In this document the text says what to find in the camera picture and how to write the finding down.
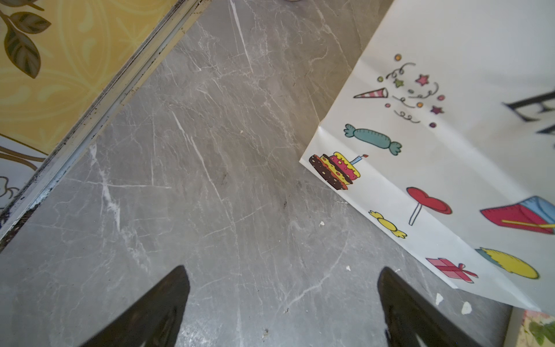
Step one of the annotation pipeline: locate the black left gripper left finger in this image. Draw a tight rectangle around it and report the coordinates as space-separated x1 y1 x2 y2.
83 265 190 346

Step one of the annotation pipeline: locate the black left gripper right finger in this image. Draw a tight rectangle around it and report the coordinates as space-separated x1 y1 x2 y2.
377 267 478 346

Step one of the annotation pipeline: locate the white printed paper bag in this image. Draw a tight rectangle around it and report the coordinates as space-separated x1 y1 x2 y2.
301 1 554 314

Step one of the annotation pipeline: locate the floral rectangular tray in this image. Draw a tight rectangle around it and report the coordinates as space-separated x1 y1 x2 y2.
503 307 555 347

